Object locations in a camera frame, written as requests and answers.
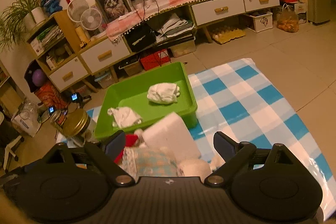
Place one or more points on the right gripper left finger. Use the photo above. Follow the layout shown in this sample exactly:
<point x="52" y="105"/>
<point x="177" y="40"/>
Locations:
<point x="104" y="157"/>

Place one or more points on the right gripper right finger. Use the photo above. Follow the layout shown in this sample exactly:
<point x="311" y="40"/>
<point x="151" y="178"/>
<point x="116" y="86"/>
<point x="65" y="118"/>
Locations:
<point x="236" y="157"/>

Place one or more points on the red santa plush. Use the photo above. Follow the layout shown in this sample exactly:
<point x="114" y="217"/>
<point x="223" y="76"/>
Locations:
<point x="131" y="140"/>

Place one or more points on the blue orange patterned cloth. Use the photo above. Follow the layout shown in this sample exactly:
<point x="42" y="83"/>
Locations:
<point x="145" y="162"/>

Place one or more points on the pink plush rabbit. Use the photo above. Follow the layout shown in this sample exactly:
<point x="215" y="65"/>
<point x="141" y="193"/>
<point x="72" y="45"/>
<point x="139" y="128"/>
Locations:
<point x="199" y="167"/>

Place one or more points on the white foam block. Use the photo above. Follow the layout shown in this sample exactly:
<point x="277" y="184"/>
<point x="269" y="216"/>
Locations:
<point x="171" y="132"/>

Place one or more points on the white crumpled cloth small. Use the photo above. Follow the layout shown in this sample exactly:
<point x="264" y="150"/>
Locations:
<point x="124" y="117"/>

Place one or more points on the glass jar gold lid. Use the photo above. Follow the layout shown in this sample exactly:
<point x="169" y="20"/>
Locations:
<point x="77" y="126"/>

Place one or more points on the blue white checkered tablecloth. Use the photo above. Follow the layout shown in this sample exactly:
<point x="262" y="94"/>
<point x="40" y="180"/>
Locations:
<point x="234" y="98"/>

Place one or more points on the wooden tv cabinet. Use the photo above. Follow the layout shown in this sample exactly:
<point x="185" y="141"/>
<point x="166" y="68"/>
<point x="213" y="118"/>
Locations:
<point x="103" y="53"/>

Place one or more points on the red box under cabinet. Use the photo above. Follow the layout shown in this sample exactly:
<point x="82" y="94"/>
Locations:
<point x="156" y="59"/>

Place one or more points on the purple ball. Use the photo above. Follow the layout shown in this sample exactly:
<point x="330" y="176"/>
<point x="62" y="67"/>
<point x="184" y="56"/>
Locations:
<point x="39" y="78"/>

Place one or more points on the egg tray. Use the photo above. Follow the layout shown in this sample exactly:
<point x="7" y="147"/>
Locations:
<point x="225" y="34"/>

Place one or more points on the wooden shelf unit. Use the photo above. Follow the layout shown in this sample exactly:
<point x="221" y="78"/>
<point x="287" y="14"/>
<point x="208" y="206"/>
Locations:
<point x="60" y="57"/>

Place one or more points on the black box in cabinet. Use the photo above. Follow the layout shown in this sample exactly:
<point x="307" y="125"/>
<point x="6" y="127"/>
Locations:
<point x="140" y="37"/>

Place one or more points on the white carved storage box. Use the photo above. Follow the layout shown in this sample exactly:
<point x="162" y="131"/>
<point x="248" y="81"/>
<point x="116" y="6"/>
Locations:
<point x="258" y="21"/>

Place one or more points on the white desk fan front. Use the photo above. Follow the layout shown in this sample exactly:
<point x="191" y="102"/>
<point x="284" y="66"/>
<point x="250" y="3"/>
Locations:
<point x="91" y="19"/>

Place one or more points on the white desk fan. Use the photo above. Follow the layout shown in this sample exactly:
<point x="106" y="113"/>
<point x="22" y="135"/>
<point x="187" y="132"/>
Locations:
<point x="76" y="8"/>
<point x="91" y="19"/>

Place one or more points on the stack of papers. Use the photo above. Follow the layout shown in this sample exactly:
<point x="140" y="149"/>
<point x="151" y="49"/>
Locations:
<point x="173" y="27"/>

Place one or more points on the bag of oranges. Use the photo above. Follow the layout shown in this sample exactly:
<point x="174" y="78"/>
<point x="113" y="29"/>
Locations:
<point x="287" y="19"/>

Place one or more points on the framed cat picture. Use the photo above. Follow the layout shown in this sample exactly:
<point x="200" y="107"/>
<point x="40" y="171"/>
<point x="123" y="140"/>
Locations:
<point x="113" y="9"/>

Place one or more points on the white desk fan rear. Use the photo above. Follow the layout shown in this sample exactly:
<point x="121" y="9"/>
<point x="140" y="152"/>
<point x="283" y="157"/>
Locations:
<point x="76" y="8"/>

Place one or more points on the pink table runner cloth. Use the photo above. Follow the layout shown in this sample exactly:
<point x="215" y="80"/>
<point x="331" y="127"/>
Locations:
<point x="134" y="18"/>

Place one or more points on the blue stitch plush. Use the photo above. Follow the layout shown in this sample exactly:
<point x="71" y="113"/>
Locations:
<point x="51" y="6"/>

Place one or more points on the potted green plant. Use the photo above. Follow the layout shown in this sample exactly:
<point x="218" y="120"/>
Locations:
<point x="12" y="25"/>

